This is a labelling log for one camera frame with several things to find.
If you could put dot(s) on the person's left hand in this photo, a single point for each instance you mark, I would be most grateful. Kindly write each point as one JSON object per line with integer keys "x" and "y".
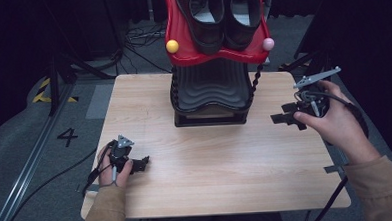
{"x": 105, "y": 173}

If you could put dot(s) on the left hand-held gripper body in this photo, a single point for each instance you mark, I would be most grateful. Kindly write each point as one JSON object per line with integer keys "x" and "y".
{"x": 120, "y": 154}

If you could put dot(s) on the grey tape strip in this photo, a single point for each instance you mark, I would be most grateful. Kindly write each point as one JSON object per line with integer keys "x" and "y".
{"x": 333, "y": 169}

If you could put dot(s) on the black metal stand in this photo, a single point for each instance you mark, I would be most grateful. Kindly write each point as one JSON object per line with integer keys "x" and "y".
{"x": 315, "y": 62}
{"x": 53, "y": 86}

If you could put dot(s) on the grey floor rail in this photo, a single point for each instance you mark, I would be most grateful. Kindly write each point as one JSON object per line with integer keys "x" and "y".
{"x": 26, "y": 164}

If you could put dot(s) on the yellow and black floor tape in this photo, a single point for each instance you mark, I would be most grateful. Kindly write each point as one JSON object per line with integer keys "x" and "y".
{"x": 41, "y": 92}

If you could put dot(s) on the red and black shoe rack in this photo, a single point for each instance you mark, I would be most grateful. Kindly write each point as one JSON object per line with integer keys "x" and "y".
{"x": 213, "y": 86}

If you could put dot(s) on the person's right hand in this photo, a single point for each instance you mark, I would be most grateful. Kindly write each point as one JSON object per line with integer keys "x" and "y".
{"x": 341, "y": 130}

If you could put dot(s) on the black leather shoe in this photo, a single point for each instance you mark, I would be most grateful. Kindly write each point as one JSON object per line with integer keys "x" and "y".
{"x": 243, "y": 21}
{"x": 205, "y": 23}

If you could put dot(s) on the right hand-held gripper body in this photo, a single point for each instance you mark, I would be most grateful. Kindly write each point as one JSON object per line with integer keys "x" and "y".
{"x": 312, "y": 100}

